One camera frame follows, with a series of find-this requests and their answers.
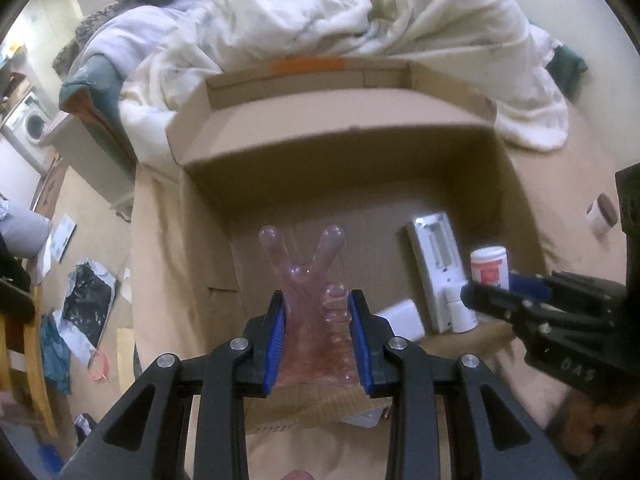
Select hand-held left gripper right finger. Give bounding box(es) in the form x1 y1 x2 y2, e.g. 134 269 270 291
348 289 581 480

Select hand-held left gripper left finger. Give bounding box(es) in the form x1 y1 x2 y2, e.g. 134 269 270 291
57 290 287 480

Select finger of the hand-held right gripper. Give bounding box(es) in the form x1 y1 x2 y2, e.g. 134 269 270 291
507 271 555 302
462 282 532 322

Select white bottle with red label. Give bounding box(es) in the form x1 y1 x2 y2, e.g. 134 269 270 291
470 246 511 293

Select small white tube bottle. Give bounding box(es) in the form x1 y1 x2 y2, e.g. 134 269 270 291
446 285 478 333

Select pink plastic massage tool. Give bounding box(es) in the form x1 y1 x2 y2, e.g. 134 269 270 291
258 224 361 391

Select white earbuds case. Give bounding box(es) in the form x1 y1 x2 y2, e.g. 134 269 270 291
372 299 426 343

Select white rectangular plastic device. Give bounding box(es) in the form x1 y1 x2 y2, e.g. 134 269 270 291
405 212 471 333

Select brown cardboard box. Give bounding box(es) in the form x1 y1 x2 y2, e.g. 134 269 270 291
131 56 563 433

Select white cup on bed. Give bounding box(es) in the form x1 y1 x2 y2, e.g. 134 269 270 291
586 194 618 237

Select black plastic bag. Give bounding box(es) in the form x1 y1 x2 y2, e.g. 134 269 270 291
52 259 118 361

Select dark teal pillow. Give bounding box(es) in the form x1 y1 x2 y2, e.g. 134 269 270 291
545 45 588 101

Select papers on floor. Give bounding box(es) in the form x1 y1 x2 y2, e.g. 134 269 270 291
37 214 78 281

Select wooden chair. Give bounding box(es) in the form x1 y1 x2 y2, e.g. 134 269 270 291
0 280 60 436

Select grey bedside cabinet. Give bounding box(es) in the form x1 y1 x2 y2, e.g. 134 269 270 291
40 112 136 221

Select black jacket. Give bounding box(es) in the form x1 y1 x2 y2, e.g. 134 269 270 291
0 232 35 321

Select grey stuffed bag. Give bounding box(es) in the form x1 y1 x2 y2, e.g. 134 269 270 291
0 195 53 258

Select teal cushion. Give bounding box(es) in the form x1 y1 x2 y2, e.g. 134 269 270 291
60 54 137 166

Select cream printed duvet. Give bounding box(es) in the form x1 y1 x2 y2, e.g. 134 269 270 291
120 0 571 153

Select white washing machine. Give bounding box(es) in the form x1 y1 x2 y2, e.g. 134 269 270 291
2 91 53 161

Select lavender blanket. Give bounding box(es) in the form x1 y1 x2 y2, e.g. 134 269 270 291
82 0 241 61

